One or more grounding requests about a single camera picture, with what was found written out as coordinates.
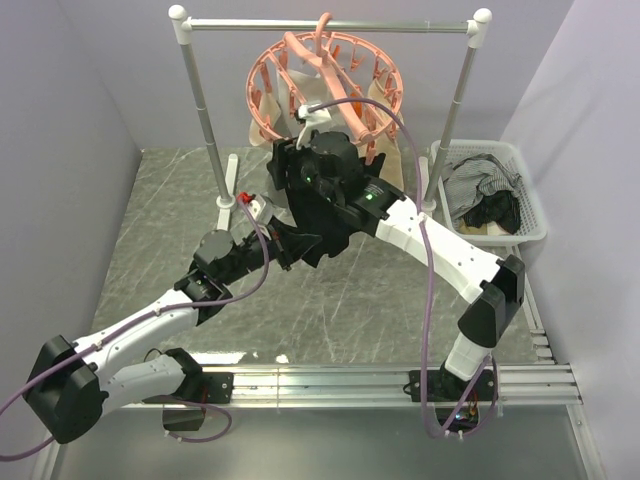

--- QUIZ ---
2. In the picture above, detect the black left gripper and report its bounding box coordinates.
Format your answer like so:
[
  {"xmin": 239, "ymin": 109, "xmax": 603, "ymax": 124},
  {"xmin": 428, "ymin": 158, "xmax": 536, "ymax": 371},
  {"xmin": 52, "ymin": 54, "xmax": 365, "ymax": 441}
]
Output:
[{"xmin": 221, "ymin": 215, "xmax": 322, "ymax": 286}]

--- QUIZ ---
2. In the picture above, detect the black underwear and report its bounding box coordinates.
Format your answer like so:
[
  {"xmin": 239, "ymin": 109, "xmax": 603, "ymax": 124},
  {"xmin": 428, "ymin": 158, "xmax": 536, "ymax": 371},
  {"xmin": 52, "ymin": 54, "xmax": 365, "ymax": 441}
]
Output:
[{"xmin": 282, "ymin": 149, "xmax": 396, "ymax": 259}]

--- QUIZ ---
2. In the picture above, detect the beige underwear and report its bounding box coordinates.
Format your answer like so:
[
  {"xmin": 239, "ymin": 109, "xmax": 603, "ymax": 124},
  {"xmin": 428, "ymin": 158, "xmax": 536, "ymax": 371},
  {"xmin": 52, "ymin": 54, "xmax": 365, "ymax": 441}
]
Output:
[{"xmin": 353, "ymin": 79, "xmax": 404, "ymax": 190}]

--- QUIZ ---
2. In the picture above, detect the grey white underwear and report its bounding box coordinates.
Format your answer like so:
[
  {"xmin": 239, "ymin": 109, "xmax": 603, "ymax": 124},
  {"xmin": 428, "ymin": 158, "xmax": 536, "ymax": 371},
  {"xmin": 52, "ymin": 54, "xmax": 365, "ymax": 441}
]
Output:
[{"xmin": 249, "ymin": 70, "xmax": 327, "ymax": 149}]

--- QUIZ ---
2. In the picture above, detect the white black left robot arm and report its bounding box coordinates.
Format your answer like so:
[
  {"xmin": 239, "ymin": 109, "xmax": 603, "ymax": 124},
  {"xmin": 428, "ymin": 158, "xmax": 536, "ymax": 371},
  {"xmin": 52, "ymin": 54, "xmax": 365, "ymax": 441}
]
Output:
[{"xmin": 22, "ymin": 219, "xmax": 322, "ymax": 444}]

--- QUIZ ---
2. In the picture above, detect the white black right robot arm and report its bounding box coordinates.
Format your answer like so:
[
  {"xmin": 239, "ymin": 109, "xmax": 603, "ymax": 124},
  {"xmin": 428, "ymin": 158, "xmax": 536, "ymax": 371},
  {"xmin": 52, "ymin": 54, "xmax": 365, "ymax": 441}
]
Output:
[{"xmin": 267, "ymin": 132, "xmax": 525, "ymax": 400}]

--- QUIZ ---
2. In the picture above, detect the pink round clip hanger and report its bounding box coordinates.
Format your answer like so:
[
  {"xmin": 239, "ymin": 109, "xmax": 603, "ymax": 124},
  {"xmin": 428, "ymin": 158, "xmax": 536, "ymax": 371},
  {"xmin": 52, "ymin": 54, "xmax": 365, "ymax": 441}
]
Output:
[{"xmin": 246, "ymin": 12, "xmax": 404, "ymax": 166}]

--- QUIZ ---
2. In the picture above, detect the white metal drying rack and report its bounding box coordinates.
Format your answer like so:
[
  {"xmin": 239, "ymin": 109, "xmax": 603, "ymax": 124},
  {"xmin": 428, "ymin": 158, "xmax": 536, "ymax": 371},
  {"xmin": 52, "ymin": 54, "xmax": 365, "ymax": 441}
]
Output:
[{"xmin": 166, "ymin": 4, "xmax": 495, "ymax": 261}]

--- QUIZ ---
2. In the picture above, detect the clothes pile in basket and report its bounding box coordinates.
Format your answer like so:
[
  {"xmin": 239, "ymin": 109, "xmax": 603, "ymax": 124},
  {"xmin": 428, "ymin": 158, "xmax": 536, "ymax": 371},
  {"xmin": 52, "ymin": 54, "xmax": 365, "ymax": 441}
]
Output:
[{"xmin": 442, "ymin": 153, "xmax": 524, "ymax": 234}]

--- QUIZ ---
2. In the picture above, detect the white plastic laundry basket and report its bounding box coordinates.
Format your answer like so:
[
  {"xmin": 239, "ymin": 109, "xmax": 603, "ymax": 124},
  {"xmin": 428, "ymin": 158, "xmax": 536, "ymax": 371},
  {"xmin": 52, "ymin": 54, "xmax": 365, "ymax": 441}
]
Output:
[{"xmin": 438, "ymin": 140, "xmax": 547, "ymax": 246}]

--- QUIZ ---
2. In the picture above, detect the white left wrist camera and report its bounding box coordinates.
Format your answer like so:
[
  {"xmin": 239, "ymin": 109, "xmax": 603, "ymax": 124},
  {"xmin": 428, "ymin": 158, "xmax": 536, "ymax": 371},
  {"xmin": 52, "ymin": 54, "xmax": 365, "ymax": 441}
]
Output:
[{"xmin": 237, "ymin": 192, "xmax": 275, "ymax": 226}]

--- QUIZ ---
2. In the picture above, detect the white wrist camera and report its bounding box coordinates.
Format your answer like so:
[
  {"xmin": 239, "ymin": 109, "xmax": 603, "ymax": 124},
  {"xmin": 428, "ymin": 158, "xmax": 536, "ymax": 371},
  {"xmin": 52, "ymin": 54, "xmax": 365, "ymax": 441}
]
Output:
[
  {"xmin": 295, "ymin": 104, "xmax": 331, "ymax": 150},
  {"xmin": 237, "ymin": 192, "xmax": 275, "ymax": 226}
]

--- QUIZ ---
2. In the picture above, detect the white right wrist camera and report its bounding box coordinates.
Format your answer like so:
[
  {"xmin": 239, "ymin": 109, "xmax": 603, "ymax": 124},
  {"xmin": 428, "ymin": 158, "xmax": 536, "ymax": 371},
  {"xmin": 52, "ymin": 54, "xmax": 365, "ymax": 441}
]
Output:
[{"xmin": 295, "ymin": 104, "xmax": 331, "ymax": 150}]

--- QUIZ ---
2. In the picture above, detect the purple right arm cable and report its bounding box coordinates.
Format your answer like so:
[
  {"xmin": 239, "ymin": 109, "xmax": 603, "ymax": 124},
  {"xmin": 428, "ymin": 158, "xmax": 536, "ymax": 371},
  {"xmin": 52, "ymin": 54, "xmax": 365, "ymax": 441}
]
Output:
[{"xmin": 307, "ymin": 98, "xmax": 501, "ymax": 440}]

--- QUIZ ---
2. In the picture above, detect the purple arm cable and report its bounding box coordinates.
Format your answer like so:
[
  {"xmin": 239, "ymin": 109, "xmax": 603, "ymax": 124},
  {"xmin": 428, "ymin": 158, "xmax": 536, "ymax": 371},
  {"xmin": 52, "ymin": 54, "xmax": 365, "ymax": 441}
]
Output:
[
  {"xmin": 307, "ymin": 98, "xmax": 501, "ymax": 440},
  {"xmin": 0, "ymin": 197, "xmax": 274, "ymax": 461}
]

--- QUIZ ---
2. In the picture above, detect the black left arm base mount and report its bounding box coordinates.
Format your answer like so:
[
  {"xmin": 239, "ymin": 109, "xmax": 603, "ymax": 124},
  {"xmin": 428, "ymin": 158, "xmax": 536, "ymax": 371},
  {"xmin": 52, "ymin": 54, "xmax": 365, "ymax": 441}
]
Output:
[{"xmin": 144, "ymin": 348, "xmax": 234, "ymax": 434}]

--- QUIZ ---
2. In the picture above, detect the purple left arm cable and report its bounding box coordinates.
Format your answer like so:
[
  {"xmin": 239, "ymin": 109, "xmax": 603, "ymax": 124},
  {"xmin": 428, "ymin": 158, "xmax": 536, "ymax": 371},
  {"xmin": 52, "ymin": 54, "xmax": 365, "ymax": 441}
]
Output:
[{"xmin": 0, "ymin": 197, "xmax": 274, "ymax": 461}]

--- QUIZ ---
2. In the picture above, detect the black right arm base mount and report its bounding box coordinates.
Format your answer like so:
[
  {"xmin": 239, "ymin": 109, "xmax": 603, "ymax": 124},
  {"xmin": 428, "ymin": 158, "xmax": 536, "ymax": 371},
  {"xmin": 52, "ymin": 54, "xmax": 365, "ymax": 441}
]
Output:
[{"xmin": 427, "ymin": 368, "xmax": 499, "ymax": 437}]

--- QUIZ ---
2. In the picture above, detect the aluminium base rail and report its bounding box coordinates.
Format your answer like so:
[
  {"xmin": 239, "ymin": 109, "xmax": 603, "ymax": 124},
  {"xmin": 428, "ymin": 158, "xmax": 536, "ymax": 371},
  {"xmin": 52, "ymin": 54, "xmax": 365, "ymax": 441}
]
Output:
[{"xmin": 119, "ymin": 364, "xmax": 584, "ymax": 411}]

